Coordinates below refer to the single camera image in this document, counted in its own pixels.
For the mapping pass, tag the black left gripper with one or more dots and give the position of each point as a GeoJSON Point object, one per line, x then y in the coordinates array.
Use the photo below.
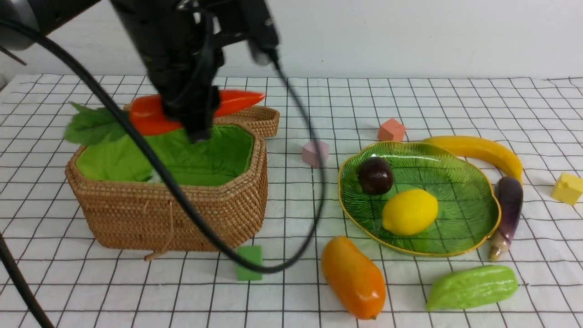
{"type": "Point", "coordinates": [174, 39]}

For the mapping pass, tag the dark purple mangosteen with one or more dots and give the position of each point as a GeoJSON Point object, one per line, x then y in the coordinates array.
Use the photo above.
{"type": "Point", "coordinates": [375, 176]}

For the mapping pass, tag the yellow lemon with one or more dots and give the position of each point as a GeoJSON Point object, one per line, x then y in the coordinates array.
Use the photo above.
{"type": "Point", "coordinates": [410, 212]}

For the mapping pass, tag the yellow banana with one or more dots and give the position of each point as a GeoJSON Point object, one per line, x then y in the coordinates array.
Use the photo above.
{"type": "Point", "coordinates": [482, 149]}

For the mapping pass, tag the orange mango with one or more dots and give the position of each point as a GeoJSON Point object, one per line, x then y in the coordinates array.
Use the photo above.
{"type": "Point", "coordinates": [354, 278]}

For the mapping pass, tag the purple eggplant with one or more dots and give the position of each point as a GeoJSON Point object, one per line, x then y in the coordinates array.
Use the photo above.
{"type": "Point", "coordinates": [509, 193]}

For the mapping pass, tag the green bitter gourd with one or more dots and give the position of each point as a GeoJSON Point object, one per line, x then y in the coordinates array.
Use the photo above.
{"type": "Point", "coordinates": [471, 288]}

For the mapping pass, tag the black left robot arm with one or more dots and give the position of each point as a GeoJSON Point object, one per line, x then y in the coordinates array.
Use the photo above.
{"type": "Point", "coordinates": [28, 22]}

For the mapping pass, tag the woven rattan basket lid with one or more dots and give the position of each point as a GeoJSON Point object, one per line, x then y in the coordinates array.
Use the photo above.
{"type": "Point", "coordinates": [262, 120]}

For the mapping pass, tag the woven rattan basket green lining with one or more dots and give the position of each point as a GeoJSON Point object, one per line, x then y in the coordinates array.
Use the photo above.
{"type": "Point", "coordinates": [127, 207]}

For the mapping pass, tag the pink foam cube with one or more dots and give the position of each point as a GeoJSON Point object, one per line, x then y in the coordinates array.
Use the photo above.
{"type": "Point", "coordinates": [310, 156]}

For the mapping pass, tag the orange foam cube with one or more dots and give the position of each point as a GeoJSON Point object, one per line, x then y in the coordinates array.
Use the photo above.
{"type": "Point", "coordinates": [391, 130]}

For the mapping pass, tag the white checkered tablecloth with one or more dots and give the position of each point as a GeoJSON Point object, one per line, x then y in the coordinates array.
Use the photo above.
{"type": "Point", "coordinates": [81, 284]}

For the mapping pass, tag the green leaf-shaped glass plate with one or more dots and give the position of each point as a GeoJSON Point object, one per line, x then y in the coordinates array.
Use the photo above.
{"type": "Point", "coordinates": [468, 215]}

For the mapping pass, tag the yellow foam cube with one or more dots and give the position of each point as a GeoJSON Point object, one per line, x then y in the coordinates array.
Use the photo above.
{"type": "Point", "coordinates": [567, 189]}

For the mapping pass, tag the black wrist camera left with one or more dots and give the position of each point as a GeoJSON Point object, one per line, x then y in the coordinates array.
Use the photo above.
{"type": "Point", "coordinates": [261, 34]}

